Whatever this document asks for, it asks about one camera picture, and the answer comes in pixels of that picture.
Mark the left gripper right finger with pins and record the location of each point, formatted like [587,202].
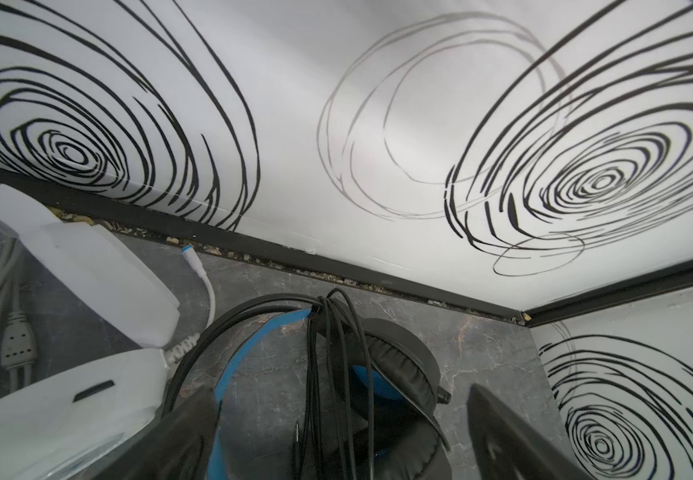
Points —
[507,447]

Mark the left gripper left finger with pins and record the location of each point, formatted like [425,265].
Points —
[178,447]

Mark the white headphones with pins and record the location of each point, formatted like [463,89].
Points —
[89,338]

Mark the black headphones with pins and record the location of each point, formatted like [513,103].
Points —
[372,389]

